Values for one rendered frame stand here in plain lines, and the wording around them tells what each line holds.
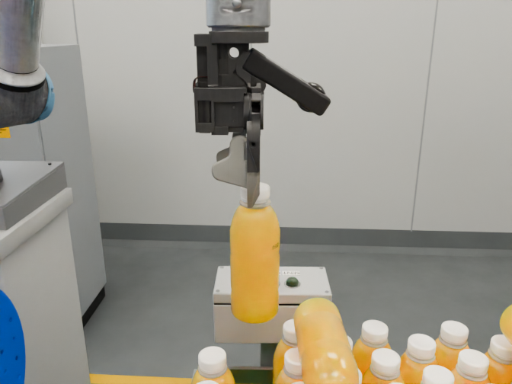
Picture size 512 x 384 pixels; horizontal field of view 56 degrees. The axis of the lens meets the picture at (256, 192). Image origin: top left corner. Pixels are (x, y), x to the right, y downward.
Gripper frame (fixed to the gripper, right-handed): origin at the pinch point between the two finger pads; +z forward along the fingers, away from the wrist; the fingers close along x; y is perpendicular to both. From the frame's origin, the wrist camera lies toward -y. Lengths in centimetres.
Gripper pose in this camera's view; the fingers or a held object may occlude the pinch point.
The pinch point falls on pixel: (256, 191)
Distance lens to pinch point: 62.7
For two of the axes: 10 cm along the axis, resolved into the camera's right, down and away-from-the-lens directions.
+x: -0.2, 3.3, -9.5
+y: -10.0, -0.1, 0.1
